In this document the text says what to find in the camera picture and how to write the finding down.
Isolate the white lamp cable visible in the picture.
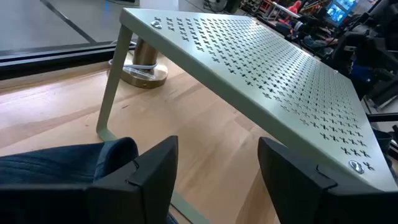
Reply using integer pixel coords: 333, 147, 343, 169
108, 39, 158, 71

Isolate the lit computer screen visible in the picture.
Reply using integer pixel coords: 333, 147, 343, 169
325, 0, 358, 26

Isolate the green perforated metal shelf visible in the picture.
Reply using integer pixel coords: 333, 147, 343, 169
95, 7, 398, 224

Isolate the brass lamp with white globe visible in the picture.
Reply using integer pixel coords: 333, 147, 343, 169
107, 37, 169, 90

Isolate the navy blue denim cap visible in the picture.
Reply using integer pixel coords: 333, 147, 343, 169
0, 137, 139, 185

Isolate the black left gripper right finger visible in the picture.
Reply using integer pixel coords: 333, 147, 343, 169
257, 136, 398, 224

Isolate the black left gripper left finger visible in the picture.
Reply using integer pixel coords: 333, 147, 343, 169
0, 135, 179, 224

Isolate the black aluminium table frame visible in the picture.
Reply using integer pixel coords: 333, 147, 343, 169
0, 40, 137, 81

